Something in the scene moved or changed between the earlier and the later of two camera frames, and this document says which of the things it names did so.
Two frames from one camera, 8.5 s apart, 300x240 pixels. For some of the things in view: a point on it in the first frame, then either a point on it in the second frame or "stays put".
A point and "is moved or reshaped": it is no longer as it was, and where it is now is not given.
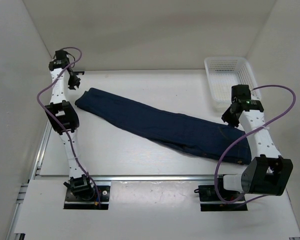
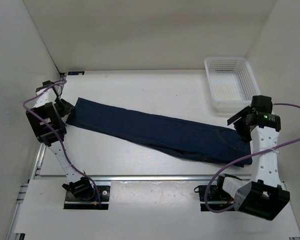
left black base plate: (89, 199) stays put
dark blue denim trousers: (193, 133) is moved or reshaped
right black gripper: (226, 117) to (242, 114)
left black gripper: (75, 82) to (68, 109)
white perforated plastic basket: (224, 72) stays put
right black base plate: (207, 193) stays put
